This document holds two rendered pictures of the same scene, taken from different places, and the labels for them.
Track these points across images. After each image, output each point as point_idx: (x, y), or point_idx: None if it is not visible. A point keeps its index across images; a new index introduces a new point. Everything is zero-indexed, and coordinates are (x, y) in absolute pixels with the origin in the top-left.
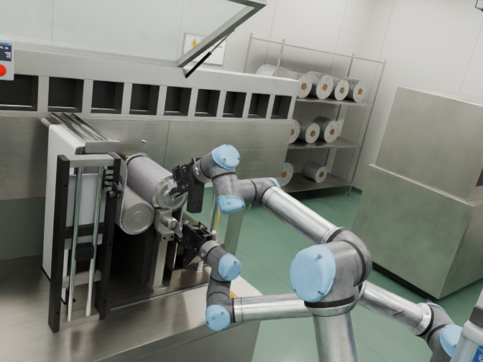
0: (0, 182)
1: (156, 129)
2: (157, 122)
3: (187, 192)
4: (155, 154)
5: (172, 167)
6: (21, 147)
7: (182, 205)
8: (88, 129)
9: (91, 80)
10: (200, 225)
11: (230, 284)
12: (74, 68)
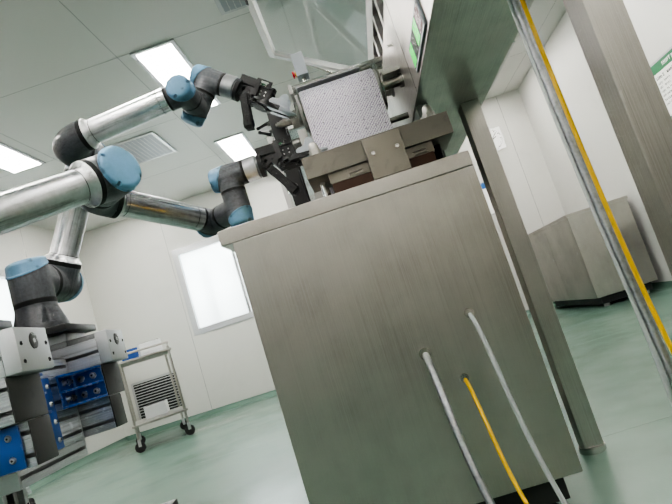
0: None
1: (388, 21)
2: (385, 12)
3: (264, 109)
4: (399, 51)
5: (408, 57)
6: (391, 104)
7: (305, 120)
8: (343, 74)
9: (372, 16)
10: (286, 140)
11: (222, 198)
12: (369, 17)
